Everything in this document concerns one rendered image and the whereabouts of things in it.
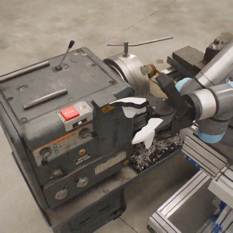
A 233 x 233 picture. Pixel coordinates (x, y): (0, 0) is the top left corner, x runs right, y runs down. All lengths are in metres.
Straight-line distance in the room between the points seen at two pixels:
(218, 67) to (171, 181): 1.67
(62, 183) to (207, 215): 1.12
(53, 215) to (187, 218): 0.93
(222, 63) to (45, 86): 0.77
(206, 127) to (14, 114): 0.75
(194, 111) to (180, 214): 1.43
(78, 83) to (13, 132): 0.37
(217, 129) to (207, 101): 0.13
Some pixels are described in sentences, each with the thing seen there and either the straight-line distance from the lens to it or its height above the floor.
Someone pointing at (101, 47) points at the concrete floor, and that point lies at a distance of 3.92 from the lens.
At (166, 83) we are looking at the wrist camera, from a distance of 0.60.
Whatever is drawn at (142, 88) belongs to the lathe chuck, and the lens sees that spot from 1.42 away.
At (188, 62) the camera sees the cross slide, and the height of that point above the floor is 0.97.
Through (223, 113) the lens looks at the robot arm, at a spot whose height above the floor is 1.54.
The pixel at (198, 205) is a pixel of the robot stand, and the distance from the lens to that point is 2.11.
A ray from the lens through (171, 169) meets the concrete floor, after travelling 2.47.
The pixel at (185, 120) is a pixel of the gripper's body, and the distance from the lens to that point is 0.70.
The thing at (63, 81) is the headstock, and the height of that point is 1.26.
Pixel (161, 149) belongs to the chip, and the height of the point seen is 0.58.
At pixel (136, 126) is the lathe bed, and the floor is 0.85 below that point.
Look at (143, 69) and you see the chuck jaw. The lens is 1.43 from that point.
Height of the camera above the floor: 2.03
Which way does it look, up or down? 46 degrees down
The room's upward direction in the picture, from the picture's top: straight up
